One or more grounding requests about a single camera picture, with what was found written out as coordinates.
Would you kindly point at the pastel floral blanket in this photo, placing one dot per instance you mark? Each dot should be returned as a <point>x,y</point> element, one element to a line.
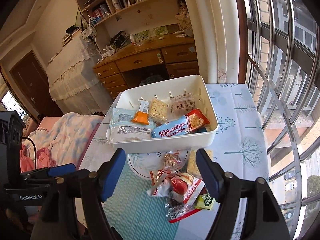
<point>65,142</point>

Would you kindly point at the white lace covered furniture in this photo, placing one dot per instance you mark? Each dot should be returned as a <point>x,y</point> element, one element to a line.
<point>73,85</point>

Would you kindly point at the brown wooden door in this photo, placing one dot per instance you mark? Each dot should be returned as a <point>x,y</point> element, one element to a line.
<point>33,83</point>

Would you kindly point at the white curtain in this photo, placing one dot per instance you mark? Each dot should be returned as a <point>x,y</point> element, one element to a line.
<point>216,32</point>

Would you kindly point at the green small snack packet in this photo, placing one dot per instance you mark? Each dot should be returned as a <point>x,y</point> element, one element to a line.
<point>204,201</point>

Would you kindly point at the red clear barcode packet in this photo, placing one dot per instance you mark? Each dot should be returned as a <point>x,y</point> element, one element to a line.
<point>176,211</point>

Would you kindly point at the clear packet printed label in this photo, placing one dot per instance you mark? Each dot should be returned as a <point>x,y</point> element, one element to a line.
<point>182,104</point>

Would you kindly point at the clear bag yellow rice crisp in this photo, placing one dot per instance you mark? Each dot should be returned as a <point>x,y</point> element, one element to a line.
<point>192,167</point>

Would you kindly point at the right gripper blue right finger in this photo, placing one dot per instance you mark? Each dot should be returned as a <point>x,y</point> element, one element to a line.
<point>211,174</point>

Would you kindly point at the white plastic storage bin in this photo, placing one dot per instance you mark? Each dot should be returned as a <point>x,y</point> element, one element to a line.
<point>163,90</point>

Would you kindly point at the clear bag white puffed snack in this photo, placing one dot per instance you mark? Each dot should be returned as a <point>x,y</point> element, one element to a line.
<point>158,111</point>

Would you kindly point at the red white cooele biscuit packet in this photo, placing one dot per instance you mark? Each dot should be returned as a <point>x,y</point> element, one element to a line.
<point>161,183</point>

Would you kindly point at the orange white snack packet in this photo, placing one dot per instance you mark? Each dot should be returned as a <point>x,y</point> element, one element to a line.
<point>142,114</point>

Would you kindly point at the clear bag walnut snack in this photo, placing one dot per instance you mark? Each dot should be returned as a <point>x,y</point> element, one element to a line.
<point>171,162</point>

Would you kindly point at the white red dongzao snack bag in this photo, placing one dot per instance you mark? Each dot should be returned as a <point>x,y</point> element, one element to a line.
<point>185,188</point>

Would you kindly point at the blue russian cookie package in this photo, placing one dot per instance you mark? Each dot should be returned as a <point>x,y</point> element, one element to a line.
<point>186,124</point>

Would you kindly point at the long white snack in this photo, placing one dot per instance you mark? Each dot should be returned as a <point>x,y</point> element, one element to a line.
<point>121,127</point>

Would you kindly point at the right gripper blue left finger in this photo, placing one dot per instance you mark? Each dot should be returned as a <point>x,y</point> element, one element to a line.
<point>109,174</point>

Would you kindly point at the wooden desk with drawers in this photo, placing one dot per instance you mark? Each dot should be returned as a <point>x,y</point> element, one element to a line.
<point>160,58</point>

